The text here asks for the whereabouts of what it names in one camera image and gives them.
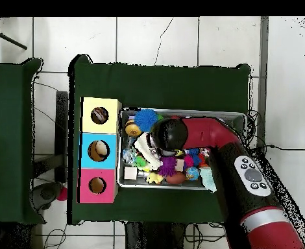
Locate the wooden burger toy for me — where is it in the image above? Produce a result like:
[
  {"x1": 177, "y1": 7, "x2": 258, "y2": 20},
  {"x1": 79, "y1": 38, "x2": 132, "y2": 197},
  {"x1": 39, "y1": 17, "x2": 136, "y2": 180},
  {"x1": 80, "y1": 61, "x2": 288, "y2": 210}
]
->
[{"x1": 124, "y1": 119, "x2": 143, "y2": 137}]

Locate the silver mesh bin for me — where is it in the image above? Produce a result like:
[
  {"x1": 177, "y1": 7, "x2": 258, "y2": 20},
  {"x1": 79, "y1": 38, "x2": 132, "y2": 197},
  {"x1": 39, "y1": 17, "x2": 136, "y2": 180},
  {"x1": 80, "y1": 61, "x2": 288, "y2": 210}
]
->
[{"x1": 117, "y1": 107, "x2": 247, "y2": 192}]

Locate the black cable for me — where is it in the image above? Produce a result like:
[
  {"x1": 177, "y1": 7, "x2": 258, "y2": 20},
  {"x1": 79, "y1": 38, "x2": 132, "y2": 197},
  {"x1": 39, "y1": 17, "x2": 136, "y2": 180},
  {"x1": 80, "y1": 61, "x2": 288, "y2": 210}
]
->
[{"x1": 265, "y1": 144, "x2": 305, "y2": 152}]

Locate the multicoloured patterned cloth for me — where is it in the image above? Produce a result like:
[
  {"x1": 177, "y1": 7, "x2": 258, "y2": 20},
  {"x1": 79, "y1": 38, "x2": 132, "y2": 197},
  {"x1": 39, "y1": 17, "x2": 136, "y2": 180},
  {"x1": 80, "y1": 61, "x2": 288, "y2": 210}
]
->
[{"x1": 91, "y1": 106, "x2": 109, "y2": 125}]

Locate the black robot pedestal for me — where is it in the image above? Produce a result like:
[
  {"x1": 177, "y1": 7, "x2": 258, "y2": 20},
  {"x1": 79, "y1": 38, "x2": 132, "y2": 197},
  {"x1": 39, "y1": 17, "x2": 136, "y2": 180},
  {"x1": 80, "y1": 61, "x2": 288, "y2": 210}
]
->
[{"x1": 123, "y1": 221, "x2": 187, "y2": 249}]

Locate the large blue spiky ball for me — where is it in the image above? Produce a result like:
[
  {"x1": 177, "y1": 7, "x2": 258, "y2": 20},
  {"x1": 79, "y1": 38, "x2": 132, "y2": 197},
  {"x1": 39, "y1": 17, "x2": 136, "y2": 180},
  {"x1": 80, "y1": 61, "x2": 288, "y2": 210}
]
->
[{"x1": 134, "y1": 108, "x2": 159, "y2": 133}]

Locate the wooden box with three holes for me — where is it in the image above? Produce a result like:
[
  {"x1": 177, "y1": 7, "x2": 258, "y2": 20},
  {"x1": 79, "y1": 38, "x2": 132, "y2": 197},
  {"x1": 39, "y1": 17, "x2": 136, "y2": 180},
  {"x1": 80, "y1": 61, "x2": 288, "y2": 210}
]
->
[{"x1": 78, "y1": 97, "x2": 123, "y2": 204}]

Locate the black tripod leg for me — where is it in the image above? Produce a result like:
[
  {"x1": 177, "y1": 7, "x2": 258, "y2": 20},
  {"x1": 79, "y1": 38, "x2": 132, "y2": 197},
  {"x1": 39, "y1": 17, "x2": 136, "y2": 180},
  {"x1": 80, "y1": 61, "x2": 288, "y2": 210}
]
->
[{"x1": 0, "y1": 24, "x2": 28, "y2": 51}]

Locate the mint green knitted cloth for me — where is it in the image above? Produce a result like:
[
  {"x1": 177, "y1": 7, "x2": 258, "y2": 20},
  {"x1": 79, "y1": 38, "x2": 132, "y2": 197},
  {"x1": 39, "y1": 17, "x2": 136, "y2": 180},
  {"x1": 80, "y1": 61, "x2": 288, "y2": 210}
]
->
[{"x1": 199, "y1": 167, "x2": 217, "y2": 193}]

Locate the purple spiky ball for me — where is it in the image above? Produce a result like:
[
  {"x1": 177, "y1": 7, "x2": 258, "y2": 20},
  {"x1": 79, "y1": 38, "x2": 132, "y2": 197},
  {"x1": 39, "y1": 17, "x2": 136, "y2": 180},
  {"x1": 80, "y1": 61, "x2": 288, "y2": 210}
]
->
[{"x1": 157, "y1": 155, "x2": 178, "y2": 178}]

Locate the cream knitted cloth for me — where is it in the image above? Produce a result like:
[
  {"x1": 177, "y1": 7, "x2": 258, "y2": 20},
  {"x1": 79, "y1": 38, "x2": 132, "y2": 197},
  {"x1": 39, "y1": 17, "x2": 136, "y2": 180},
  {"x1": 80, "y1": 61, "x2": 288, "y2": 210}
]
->
[{"x1": 134, "y1": 132, "x2": 162, "y2": 170}]

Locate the grey emergency stop red button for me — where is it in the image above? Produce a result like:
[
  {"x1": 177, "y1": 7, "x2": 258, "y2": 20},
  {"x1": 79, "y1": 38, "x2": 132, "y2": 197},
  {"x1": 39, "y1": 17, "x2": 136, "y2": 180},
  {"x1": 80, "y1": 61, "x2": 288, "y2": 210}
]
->
[{"x1": 31, "y1": 181, "x2": 68, "y2": 212}]

